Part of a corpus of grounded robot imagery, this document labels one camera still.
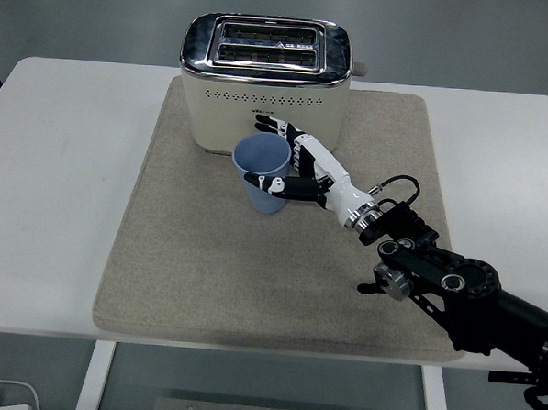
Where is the cream toaster with chrome lid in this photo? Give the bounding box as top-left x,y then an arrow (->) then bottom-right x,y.
173,10 -> 372,166

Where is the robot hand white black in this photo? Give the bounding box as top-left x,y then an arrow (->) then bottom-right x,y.
240,113 -> 381,231

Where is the white table leg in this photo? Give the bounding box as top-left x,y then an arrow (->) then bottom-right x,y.
74,340 -> 117,410
419,366 -> 453,410

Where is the beige fabric mat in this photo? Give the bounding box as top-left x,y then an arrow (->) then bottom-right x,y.
89,75 -> 484,362

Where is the blue ribbed plastic cup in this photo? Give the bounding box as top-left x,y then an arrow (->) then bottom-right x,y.
229,130 -> 294,215

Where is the black table control panel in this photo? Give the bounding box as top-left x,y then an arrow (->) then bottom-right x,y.
487,371 -> 538,385

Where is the white plastic tray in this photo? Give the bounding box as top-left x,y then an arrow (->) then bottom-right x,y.
0,380 -> 41,410

